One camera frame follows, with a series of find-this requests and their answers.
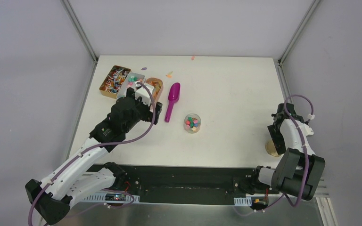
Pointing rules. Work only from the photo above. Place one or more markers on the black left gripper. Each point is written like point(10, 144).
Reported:
point(151, 110)

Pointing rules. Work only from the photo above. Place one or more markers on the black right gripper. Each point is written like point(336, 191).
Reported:
point(280, 145)

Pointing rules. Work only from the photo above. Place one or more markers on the magenta plastic scoop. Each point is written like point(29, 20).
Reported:
point(173, 97)

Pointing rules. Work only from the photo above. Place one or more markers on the gold jar lid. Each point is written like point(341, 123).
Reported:
point(271, 149)

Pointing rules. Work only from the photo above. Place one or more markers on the clear plastic jar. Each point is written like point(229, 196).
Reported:
point(192, 123)

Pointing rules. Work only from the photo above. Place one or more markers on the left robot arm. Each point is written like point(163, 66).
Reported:
point(131, 118)

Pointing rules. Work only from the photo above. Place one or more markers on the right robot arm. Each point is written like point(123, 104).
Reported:
point(299, 171)

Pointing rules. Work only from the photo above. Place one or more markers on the white star candy box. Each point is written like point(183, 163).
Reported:
point(130, 82)

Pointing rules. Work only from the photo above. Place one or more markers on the pink gummy candy box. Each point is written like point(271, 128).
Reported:
point(158, 85)

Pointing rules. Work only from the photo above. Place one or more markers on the yellow lollipop box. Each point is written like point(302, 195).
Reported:
point(114, 80)

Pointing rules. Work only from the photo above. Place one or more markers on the spilled orange green gummy candy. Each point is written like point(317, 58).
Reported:
point(169, 75)

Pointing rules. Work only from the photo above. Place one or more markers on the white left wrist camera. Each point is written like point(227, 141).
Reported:
point(144, 95)

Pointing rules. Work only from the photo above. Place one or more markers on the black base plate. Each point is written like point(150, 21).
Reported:
point(191, 185)

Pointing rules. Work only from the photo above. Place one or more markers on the left white cable duct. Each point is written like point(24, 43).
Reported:
point(112, 198)

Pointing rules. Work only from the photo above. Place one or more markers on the white cable duct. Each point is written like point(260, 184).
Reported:
point(243, 201)
point(112, 198)

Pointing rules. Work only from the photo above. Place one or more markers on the right white cable duct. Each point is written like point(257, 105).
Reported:
point(243, 201)

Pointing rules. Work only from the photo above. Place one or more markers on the right aluminium frame post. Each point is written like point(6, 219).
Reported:
point(305, 20)

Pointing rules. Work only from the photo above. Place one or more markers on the aluminium frame post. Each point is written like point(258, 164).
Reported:
point(305, 20)
point(79, 29)

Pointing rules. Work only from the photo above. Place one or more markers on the left aluminium frame post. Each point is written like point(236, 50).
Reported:
point(79, 29)

